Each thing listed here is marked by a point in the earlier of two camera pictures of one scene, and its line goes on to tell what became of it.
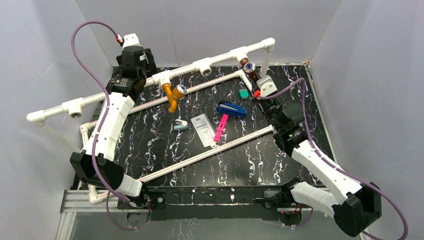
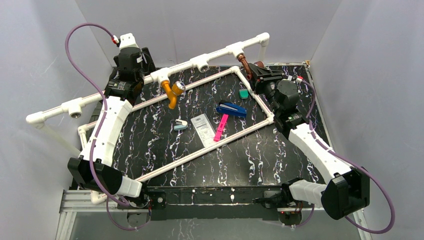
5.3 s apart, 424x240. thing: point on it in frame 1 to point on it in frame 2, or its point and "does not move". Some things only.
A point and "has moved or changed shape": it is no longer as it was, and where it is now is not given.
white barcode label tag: x=204 y=130 does not move
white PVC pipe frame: x=265 y=46 has moved or changed shape
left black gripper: x=152 y=70 does not move
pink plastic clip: x=221 y=127 does not move
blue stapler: x=228 y=107 does not move
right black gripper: x=255 y=100 to x=261 y=77
